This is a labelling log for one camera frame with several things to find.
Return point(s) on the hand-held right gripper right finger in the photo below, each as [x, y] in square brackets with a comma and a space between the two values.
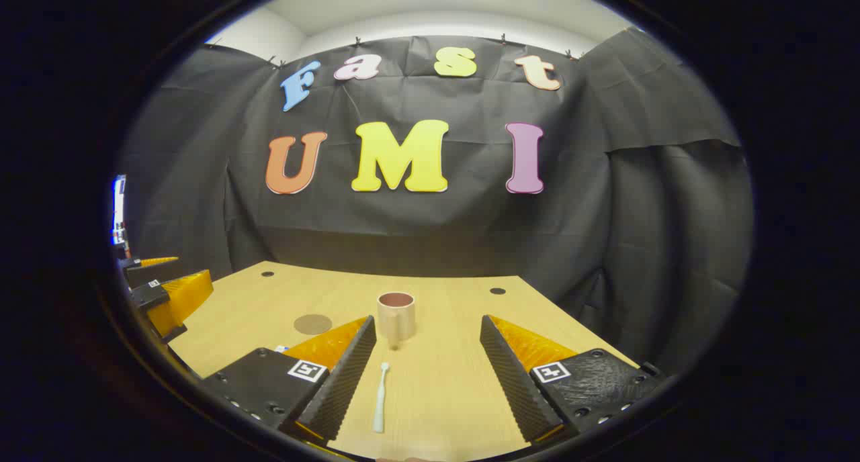
[510, 381]

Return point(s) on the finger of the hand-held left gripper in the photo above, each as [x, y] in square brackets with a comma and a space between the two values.
[151, 272]
[181, 297]

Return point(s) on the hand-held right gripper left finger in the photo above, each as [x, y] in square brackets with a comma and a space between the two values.
[342, 388]

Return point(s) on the white toothbrush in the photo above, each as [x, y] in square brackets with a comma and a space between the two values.
[381, 401]

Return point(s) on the round brown coaster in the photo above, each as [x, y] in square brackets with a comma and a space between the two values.
[313, 324]

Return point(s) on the beige cup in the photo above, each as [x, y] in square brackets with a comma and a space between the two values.
[396, 317]

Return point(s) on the wooden desktop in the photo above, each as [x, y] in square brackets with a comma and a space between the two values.
[443, 395]

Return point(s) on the computer monitor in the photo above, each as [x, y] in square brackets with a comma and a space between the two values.
[119, 207]

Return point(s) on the black backdrop cloth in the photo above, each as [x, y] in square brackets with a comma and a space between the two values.
[403, 227]

